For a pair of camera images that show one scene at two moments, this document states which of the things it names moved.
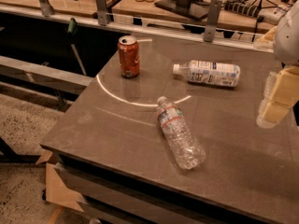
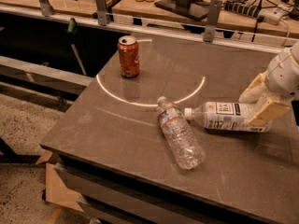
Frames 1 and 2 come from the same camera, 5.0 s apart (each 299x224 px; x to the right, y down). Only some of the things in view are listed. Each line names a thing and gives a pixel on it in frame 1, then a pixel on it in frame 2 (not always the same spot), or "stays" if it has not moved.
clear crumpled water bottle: [188, 148] stays
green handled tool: [72, 28] stays
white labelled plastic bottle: [215, 73] → [227, 116]
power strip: [270, 14] stays
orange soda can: [129, 56] stays
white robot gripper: [288, 39] → [282, 76]
